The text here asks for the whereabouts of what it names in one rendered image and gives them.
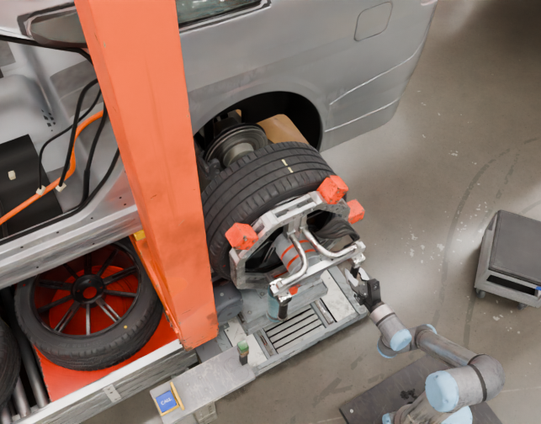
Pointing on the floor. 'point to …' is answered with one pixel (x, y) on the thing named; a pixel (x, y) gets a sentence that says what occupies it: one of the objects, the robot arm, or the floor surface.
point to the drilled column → (206, 414)
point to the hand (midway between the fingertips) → (351, 267)
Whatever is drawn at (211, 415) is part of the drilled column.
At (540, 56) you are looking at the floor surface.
